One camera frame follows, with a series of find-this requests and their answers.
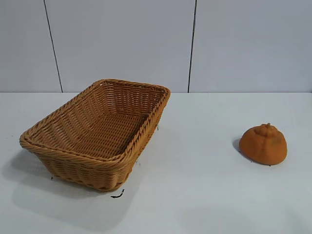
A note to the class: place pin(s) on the woven wicker rectangular basket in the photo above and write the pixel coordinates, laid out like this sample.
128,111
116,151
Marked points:
97,136

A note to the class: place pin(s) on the orange pumpkin-shaped bread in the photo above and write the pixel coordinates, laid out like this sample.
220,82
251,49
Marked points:
264,148

